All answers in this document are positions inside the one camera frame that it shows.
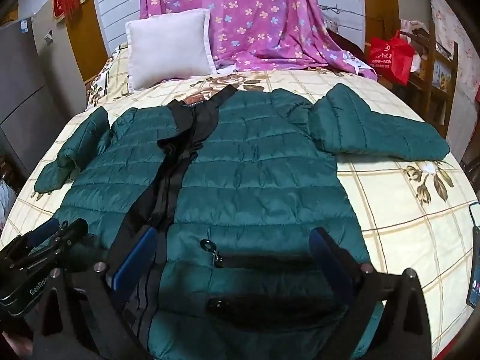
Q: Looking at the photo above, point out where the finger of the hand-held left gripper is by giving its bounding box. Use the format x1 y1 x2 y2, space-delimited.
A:
35 217 89 260
27 218 63 244

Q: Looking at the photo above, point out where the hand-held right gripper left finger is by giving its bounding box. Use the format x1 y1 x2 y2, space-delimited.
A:
34 227 158 360

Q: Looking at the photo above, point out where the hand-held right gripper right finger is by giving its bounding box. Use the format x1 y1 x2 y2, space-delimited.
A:
309 227 433 360

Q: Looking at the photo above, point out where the dark green puffer jacket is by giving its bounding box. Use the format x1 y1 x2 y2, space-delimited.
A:
34 82 451 360

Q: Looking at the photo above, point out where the bed with checkered floral sheet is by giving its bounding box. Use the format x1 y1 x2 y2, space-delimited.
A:
0 41 480 360

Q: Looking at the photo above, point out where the grey refrigerator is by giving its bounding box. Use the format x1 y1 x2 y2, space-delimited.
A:
0 17 89 175

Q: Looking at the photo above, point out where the black smartphone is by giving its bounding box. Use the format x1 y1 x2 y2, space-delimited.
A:
466 202 480 309

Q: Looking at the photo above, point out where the wooden shelf rack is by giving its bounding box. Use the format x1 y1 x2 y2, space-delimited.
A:
399 19 460 139

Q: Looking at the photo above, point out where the white square pillow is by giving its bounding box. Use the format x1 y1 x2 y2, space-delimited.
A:
125 8 217 94

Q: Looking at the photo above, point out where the red shopping bag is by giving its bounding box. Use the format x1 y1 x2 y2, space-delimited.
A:
369 30 415 86

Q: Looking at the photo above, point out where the purple floral blanket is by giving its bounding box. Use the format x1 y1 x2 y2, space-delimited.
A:
139 0 378 82

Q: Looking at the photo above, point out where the pale floral curtain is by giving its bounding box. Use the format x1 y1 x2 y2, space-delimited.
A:
427 0 480 104

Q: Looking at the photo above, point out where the brown wooden door frame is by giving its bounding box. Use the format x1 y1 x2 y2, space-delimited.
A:
361 0 403 53

